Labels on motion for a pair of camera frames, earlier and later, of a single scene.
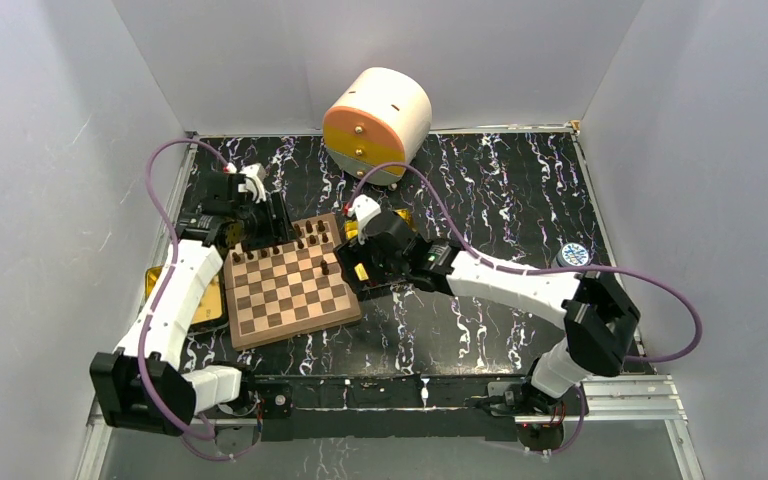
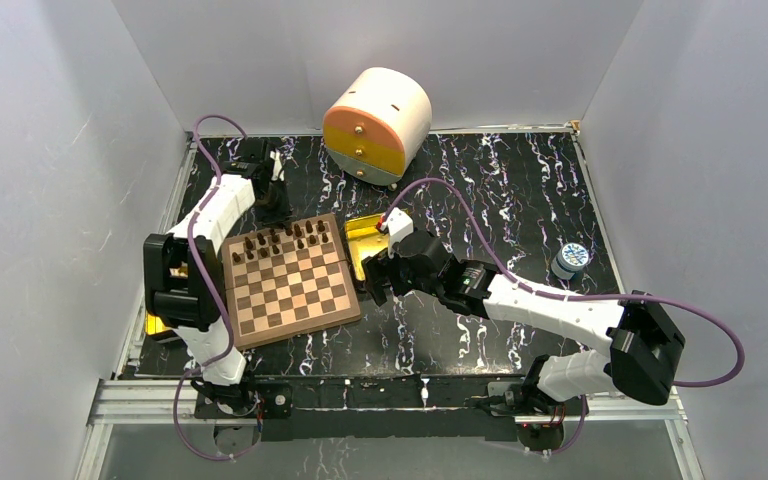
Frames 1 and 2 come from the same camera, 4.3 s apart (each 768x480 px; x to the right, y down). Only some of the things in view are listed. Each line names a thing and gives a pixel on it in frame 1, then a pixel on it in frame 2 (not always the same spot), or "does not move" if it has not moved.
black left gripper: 279,230 -> 281,216
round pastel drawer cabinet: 375,117 does not move
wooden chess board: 285,289 does not move
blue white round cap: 572,254 does not move
